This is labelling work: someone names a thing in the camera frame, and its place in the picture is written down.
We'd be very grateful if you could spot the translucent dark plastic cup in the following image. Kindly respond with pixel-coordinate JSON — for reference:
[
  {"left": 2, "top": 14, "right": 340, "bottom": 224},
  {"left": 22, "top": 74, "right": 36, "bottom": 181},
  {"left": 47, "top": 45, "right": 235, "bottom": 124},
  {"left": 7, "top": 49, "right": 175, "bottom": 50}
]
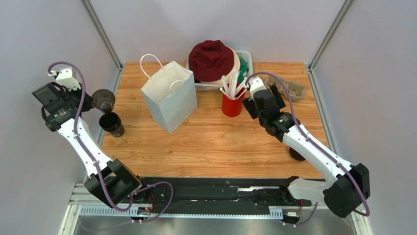
[{"left": 92, "top": 89, "right": 116, "bottom": 113}]

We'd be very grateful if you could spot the white paper bag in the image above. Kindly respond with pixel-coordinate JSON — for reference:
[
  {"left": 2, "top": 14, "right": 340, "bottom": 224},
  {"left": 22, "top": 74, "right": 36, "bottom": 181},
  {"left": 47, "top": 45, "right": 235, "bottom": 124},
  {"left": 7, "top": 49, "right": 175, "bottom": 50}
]
[{"left": 139, "top": 60, "right": 198, "bottom": 134}]

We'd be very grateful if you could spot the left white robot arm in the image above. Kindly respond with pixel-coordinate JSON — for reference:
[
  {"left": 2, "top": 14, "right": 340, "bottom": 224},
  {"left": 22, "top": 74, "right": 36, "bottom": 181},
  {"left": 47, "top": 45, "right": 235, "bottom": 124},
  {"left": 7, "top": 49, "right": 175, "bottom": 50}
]
[{"left": 32, "top": 82, "right": 145, "bottom": 208}]

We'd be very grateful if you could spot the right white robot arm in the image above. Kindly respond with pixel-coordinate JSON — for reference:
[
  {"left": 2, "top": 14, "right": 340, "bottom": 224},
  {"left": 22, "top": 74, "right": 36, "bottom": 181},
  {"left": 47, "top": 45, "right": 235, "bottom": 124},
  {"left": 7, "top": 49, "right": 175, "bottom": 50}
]
[{"left": 243, "top": 84, "right": 370, "bottom": 218}]

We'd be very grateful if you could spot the red cup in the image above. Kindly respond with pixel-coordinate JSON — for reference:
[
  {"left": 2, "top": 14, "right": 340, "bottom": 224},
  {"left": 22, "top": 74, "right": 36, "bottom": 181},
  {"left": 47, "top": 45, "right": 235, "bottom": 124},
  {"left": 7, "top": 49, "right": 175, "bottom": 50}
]
[{"left": 221, "top": 88, "right": 246, "bottom": 117}]

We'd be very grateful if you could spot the bottom pulp cup carrier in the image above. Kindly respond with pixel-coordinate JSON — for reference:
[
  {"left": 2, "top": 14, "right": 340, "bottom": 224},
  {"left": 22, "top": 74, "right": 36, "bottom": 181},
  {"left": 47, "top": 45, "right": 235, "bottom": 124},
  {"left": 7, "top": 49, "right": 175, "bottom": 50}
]
[{"left": 264, "top": 75, "right": 306, "bottom": 101}]

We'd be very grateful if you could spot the green cloth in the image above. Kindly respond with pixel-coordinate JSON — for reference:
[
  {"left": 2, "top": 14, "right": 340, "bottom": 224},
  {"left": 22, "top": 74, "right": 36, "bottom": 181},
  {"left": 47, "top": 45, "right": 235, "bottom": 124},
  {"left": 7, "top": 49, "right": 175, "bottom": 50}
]
[{"left": 237, "top": 56, "right": 249, "bottom": 83}]

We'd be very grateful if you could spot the beige hat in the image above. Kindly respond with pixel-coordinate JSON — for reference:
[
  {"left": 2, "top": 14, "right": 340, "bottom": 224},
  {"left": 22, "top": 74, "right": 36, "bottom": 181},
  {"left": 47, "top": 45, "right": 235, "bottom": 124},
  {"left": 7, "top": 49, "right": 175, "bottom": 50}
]
[{"left": 200, "top": 49, "right": 240, "bottom": 85}]

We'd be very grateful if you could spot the white plastic basket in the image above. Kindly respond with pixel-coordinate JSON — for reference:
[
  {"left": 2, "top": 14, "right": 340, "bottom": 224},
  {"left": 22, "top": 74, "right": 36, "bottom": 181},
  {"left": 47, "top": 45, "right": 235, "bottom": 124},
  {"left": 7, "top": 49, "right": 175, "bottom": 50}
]
[{"left": 194, "top": 49, "right": 254, "bottom": 92}]

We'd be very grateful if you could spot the maroon bucket hat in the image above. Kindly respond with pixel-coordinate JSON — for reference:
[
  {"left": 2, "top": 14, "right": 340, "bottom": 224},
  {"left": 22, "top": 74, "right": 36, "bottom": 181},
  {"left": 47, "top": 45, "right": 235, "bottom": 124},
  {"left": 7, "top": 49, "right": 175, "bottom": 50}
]
[{"left": 188, "top": 40, "right": 235, "bottom": 82}]

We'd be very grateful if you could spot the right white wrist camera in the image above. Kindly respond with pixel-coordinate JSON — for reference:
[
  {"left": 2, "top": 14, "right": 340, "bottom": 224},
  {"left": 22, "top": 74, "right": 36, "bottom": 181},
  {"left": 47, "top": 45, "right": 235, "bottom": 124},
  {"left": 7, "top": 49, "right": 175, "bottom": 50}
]
[{"left": 245, "top": 76, "right": 267, "bottom": 96}]

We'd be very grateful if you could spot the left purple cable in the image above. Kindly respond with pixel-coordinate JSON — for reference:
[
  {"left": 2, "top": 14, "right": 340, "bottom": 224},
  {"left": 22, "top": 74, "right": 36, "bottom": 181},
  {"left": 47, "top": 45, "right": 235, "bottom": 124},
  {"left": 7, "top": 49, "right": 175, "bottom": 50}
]
[{"left": 47, "top": 61, "right": 175, "bottom": 224}]

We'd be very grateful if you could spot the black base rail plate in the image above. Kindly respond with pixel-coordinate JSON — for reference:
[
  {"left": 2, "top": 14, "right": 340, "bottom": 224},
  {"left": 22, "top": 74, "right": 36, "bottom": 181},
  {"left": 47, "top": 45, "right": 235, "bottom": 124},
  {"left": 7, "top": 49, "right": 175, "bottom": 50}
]
[{"left": 134, "top": 177, "right": 314, "bottom": 216}]

